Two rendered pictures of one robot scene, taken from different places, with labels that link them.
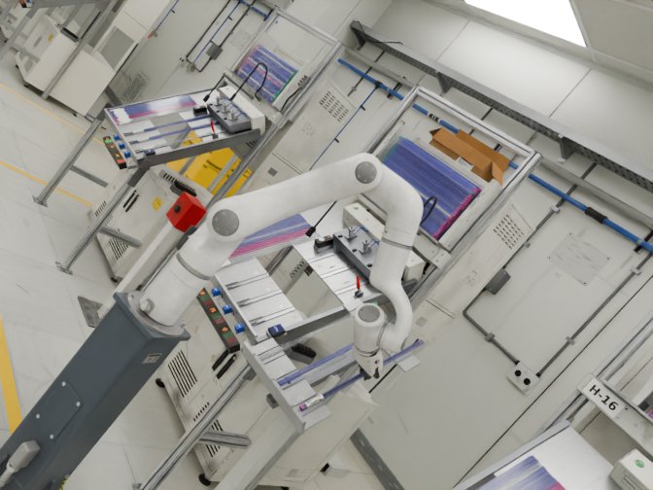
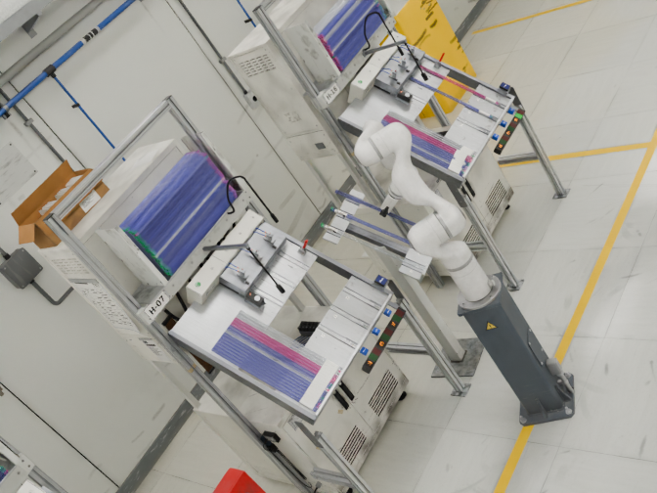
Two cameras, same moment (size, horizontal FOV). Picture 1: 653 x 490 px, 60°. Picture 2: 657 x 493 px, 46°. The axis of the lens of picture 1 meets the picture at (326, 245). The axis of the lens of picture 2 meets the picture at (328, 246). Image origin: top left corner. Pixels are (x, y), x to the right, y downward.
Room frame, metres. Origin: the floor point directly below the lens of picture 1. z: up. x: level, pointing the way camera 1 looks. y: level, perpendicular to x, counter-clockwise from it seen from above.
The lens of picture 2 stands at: (1.39, 2.86, 2.63)
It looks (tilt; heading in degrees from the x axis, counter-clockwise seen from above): 28 degrees down; 282
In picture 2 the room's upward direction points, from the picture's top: 36 degrees counter-clockwise
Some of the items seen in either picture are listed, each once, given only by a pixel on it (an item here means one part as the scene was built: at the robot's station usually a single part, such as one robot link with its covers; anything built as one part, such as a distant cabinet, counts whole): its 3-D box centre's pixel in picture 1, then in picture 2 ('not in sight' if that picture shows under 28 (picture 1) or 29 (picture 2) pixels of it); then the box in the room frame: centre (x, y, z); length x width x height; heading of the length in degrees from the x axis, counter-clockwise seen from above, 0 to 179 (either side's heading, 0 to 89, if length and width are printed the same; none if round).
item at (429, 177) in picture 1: (424, 189); (179, 211); (2.47, -0.17, 1.52); 0.51 x 0.13 x 0.27; 48
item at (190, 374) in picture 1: (261, 388); (306, 398); (2.60, -0.20, 0.31); 0.70 x 0.65 x 0.62; 48
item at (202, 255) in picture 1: (222, 232); (438, 244); (1.59, 0.25, 1.00); 0.19 x 0.12 x 0.24; 5
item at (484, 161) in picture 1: (477, 157); (83, 184); (2.77, -0.29, 1.82); 0.68 x 0.30 x 0.20; 48
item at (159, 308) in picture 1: (174, 291); (469, 277); (1.56, 0.25, 0.79); 0.19 x 0.19 x 0.18
